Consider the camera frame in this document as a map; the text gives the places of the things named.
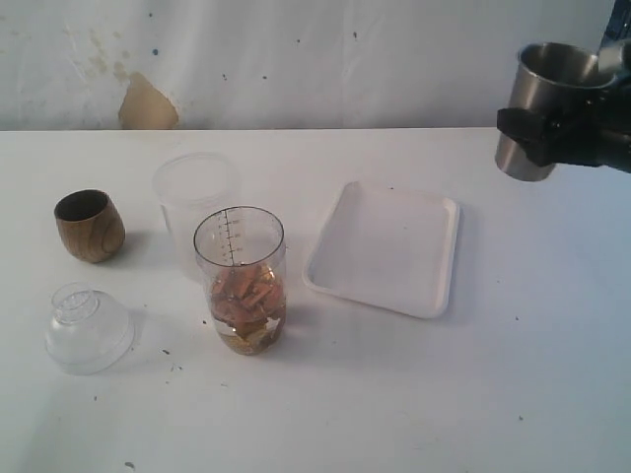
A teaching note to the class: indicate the clear plastic shaker tumbler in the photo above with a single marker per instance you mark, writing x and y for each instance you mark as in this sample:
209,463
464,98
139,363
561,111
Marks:
240,252

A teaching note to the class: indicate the stainless steel cup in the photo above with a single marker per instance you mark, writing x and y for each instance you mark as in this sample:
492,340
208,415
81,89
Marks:
554,88

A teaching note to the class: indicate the white backdrop cloth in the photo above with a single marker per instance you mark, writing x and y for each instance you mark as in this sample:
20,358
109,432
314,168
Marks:
272,64

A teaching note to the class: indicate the white rectangular tray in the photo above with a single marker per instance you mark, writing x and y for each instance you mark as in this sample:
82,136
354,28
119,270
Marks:
387,247

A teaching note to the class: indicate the brown chunks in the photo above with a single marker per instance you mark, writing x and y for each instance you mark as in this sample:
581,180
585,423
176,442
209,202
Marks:
248,307

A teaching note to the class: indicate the translucent plastic container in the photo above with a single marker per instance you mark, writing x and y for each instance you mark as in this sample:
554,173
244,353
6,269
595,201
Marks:
190,188

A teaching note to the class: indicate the brown wooden cup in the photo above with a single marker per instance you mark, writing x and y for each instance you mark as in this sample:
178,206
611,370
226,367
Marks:
89,225

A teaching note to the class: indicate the clear shaker lid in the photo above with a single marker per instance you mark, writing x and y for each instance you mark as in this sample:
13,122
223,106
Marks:
88,330

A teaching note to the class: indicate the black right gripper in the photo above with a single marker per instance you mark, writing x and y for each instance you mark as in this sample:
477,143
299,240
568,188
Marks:
593,133

